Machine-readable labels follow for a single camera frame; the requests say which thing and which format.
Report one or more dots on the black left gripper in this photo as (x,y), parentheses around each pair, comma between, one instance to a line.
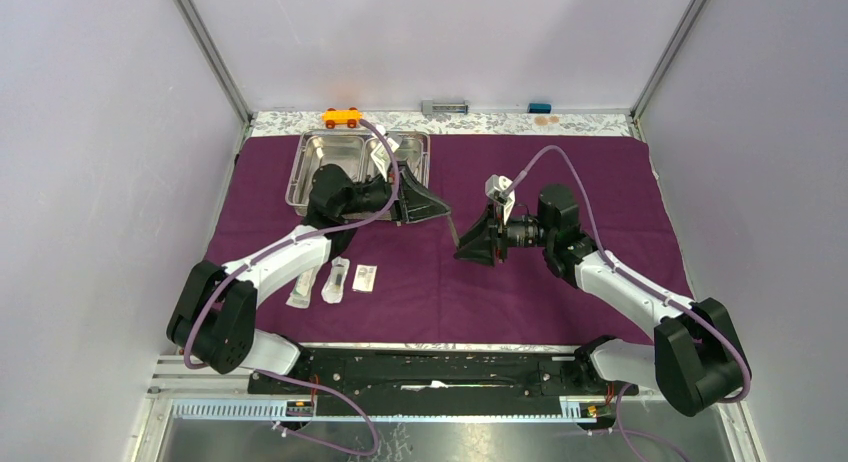
(418,204)

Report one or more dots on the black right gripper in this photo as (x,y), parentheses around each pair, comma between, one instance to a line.
(479,243)

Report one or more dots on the purple cloth wrap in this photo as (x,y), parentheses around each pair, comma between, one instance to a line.
(477,273)

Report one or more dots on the perforated steel instrument tray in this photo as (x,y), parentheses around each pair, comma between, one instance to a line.
(350,150)

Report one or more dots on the small white sterile packet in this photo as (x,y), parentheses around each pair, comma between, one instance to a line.
(364,278)

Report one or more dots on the long white sterile packet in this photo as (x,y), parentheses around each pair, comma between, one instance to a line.
(300,295)

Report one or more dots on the steel scalpel handle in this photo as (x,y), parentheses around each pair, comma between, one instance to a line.
(453,231)

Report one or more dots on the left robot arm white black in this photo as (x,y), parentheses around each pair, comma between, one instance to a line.
(214,319)

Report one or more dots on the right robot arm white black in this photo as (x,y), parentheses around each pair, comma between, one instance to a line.
(694,358)

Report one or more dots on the orange toy car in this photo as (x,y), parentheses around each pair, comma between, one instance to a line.
(333,118)

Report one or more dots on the blue plastic block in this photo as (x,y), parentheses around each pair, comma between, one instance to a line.
(539,108)

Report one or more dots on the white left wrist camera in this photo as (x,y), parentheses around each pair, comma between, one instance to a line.
(381,155)

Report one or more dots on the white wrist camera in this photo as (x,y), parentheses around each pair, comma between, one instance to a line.
(498,190)
(381,155)

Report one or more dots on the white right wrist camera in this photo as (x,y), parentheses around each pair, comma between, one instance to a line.
(498,190)

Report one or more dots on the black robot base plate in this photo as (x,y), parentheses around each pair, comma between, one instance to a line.
(363,374)

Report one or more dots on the slotted grey cable duct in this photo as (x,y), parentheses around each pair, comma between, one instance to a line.
(431,409)

